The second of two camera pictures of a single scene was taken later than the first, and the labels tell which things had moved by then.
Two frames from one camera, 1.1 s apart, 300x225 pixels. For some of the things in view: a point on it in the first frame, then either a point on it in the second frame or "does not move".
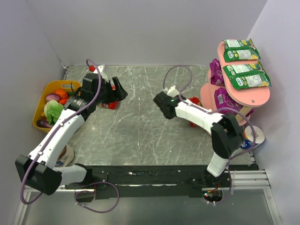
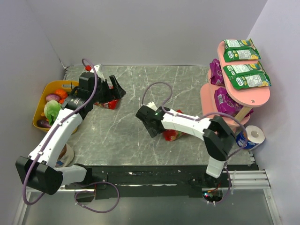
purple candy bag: x=217 y=76 does not move
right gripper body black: x=159 y=101 → x=151 y=129
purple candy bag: x=223 y=101 does not move
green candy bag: x=240 y=50 does not move
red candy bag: x=196 y=101 → x=171 y=135
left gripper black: x=112 y=91 does not move
